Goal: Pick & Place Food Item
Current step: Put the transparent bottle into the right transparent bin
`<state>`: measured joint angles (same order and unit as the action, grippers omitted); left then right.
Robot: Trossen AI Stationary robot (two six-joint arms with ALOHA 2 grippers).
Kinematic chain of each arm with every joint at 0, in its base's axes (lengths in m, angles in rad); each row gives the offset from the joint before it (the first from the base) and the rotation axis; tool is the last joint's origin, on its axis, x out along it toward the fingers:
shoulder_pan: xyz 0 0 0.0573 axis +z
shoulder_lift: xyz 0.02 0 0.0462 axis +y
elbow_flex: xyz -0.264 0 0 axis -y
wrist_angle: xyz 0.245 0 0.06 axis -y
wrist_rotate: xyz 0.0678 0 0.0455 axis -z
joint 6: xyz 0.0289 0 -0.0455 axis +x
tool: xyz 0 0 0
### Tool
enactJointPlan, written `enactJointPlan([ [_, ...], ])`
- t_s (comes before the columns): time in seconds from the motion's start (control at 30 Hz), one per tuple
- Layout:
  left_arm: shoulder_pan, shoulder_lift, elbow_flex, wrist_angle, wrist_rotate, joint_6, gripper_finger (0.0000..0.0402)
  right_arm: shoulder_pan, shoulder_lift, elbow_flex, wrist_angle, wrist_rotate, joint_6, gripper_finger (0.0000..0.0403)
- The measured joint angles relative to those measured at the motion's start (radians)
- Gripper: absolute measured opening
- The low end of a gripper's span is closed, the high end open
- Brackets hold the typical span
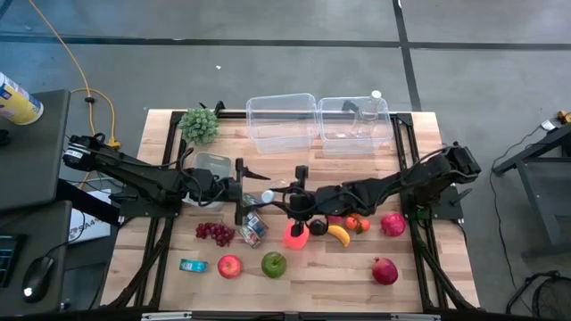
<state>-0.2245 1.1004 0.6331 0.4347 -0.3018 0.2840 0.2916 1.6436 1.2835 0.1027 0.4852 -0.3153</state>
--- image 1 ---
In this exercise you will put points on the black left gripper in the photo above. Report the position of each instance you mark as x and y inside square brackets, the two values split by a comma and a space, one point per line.
[223, 189]

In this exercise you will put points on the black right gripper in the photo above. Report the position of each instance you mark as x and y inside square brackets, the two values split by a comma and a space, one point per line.
[308, 203]

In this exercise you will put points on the green-topped tin can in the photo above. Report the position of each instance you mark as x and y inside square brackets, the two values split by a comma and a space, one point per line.
[253, 201]

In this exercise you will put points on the grey plastic bin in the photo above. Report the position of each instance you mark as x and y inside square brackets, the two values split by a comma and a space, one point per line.
[216, 162]

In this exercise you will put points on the black plum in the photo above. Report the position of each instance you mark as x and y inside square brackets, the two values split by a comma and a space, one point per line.
[319, 228]

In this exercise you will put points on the orange sports bottle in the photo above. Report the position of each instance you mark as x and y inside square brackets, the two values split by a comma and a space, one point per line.
[294, 243]

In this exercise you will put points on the dark red grape bunch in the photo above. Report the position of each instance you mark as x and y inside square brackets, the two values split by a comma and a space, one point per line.
[216, 232]

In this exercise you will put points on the pink dragon fruit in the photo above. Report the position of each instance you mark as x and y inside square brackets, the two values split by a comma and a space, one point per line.
[334, 219]

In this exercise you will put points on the yellow banana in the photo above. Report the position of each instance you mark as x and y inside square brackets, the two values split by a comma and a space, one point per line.
[339, 233]

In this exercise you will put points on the green apple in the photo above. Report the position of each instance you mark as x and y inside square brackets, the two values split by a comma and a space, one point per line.
[273, 264]

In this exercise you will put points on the red apple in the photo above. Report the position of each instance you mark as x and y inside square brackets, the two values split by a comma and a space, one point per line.
[229, 266]

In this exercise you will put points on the clear plastic container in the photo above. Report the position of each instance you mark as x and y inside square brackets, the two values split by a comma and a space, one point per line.
[281, 129]
[339, 138]

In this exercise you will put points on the teal tin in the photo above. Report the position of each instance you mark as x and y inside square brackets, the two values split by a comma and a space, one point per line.
[193, 265]

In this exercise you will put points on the pinkish red pomegranate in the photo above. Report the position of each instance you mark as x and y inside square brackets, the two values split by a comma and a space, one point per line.
[392, 224]

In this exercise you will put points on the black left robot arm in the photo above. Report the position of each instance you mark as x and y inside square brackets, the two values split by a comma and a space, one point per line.
[134, 174]

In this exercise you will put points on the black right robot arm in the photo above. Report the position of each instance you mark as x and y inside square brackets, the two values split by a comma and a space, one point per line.
[401, 183]

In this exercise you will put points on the green artificial plant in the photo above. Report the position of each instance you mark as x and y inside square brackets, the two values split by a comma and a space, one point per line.
[198, 126]

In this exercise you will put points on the dark red pomegranate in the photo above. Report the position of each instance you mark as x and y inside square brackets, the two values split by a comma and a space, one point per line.
[384, 270]

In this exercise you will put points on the white printed box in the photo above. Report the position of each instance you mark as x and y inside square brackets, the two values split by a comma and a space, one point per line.
[89, 223]

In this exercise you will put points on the dark grey desk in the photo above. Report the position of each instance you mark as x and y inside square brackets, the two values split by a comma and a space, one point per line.
[31, 156]

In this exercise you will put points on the black computer mouse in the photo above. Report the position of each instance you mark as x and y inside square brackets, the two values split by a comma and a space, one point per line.
[38, 278]

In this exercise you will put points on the yellow wipes canister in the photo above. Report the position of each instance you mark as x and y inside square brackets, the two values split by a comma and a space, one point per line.
[18, 104]

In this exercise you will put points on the black backlit keyboard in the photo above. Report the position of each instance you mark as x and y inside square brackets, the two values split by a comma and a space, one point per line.
[6, 263]

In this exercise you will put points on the black metal stand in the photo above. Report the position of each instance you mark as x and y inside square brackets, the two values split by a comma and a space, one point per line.
[535, 149]

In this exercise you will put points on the small white tag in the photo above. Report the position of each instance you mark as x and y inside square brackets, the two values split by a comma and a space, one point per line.
[548, 125]

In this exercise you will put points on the black mesh basket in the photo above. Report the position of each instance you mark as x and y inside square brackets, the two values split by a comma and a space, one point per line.
[555, 298]

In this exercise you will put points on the small yellow object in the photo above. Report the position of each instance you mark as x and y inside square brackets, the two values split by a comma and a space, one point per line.
[564, 117]

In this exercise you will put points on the black metal table frame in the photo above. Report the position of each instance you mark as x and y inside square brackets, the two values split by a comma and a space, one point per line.
[167, 142]

